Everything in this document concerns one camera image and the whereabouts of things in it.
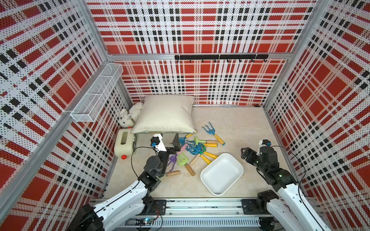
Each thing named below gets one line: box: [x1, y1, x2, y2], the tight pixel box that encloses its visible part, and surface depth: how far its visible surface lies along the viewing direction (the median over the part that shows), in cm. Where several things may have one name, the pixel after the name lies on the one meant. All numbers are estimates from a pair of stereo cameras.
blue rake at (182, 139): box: [178, 133, 193, 147], surface depth 103 cm
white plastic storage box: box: [200, 153, 244, 196], surface depth 86 cm
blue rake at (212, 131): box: [201, 121, 226, 146], surface depth 108 cm
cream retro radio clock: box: [114, 128, 138, 160], surface depth 90 cm
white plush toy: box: [118, 102, 144, 129], surface depth 107 cm
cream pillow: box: [131, 95, 197, 134], surface depth 98 cm
